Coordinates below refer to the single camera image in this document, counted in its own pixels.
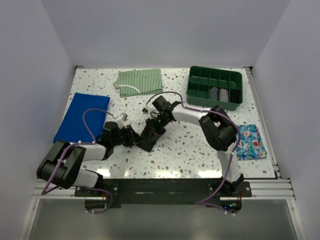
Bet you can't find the rolled blue striped underwear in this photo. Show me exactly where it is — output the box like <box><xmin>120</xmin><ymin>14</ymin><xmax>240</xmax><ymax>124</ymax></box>
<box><xmin>208</xmin><ymin>86</ymin><xmax>219</xmax><ymax>101</ymax></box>

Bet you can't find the blue folded underwear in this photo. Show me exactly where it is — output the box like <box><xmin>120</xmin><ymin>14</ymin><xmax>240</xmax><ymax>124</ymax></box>
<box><xmin>53</xmin><ymin>92</ymin><xmax>110</xmax><ymax>143</ymax></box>

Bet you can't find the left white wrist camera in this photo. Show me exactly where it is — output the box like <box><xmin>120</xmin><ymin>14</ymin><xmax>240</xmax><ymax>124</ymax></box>
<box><xmin>112</xmin><ymin>112</ymin><xmax>128</xmax><ymax>129</ymax></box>

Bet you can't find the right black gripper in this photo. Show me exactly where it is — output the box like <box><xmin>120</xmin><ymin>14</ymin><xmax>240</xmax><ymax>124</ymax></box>
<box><xmin>145</xmin><ymin>115</ymin><xmax>171</xmax><ymax>144</ymax></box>

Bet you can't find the black pinstriped underwear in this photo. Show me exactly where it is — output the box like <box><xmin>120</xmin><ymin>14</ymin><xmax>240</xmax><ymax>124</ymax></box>
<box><xmin>137</xmin><ymin>118</ymin><xmax>162</xmax><ymax>152</ymax></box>

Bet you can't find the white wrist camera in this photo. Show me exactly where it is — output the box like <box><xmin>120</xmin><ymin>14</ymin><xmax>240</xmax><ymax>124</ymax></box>
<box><xmin>142</xmin><ymin>106</ymin><xmax>158</xmax><ymax>118</ymax></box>
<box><xmin>112</xmin><ymin>112</ymin><xmax>128</xmax><ymax>129</ymax></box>

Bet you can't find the aluminium frame rail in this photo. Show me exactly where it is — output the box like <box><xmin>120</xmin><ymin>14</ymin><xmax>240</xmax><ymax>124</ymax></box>
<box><xmin>32</xmin><ymin>66</ymin><xmax>298</xmax><ymax>201</ymax></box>

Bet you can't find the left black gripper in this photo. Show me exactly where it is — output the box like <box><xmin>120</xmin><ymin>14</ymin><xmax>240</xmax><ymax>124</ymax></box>
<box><xmin>111</xmin><ymin>124</ymin><xmax>144</xmax><ymax>147</ymax></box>

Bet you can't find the rolled grey striped underwear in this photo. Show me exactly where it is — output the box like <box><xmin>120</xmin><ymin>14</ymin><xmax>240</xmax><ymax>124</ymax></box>
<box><xmin>219</xmin><ymin>88</ymin><xmax>229</xmax><ymax>103</ymax></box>

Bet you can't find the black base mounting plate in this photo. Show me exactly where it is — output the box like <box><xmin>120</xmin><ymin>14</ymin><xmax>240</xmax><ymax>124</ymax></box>
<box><xmin>75</xmin><ymin>178</ymin><xmax>252</xmax><ymax>213</ymax></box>

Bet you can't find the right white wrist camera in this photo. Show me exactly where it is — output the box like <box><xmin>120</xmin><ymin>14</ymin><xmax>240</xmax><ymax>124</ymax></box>
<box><xmin>142</xmin><ymin>106</ymin><xmax>158</xmax><ymax>118</ymax></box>

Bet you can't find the green divided storage bin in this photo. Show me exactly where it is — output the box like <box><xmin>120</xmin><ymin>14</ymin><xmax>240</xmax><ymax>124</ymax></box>
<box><xmin>186</xmin><ymin>66</ymin><xmax>243</xmax><ymax>111</ymax></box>

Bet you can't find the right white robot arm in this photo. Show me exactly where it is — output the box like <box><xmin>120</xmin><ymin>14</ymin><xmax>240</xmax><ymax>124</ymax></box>
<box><xmin>143</xmin><ymin>96</ymin><xmax>244</xmax><ymax>197</ymax></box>

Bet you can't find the blue floral underwear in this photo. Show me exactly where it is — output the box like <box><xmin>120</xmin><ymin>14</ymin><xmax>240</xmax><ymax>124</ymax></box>
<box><xmin>236</xmin><ymin>124</ymin><xmax>267</xmax><ymax>161</ymax></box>

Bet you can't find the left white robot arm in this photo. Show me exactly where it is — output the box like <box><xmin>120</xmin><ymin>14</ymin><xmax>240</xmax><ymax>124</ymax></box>
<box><xmin>36</xmin><ymin>121</ymin><xmax>143</xmax><ymax>196</ymax></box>

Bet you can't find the green striped underwear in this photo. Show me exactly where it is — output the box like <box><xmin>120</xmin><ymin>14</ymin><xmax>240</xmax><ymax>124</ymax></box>
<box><xmin>113</xmin><ymin>68</ymin><xmax>163</xmax><ymax>98</ymax></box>

